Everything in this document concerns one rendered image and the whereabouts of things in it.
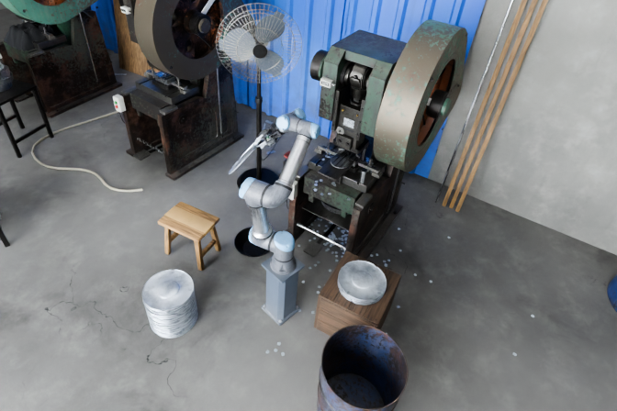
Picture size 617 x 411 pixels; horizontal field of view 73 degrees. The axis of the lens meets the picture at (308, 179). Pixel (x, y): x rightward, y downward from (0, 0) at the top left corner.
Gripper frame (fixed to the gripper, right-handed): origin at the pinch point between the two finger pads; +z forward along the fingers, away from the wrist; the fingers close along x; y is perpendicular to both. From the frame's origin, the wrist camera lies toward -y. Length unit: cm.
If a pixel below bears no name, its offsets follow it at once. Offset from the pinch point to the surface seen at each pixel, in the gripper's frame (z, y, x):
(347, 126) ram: -36, -32, 36
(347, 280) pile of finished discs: 2, 36, 90
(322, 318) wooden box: 28, 48, 100
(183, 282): 78, 47, 28
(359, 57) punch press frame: -68, -34, 5
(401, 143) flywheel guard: -71, 16, 38
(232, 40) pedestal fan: 0, -68, -45
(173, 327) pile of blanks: 92, 66, 41
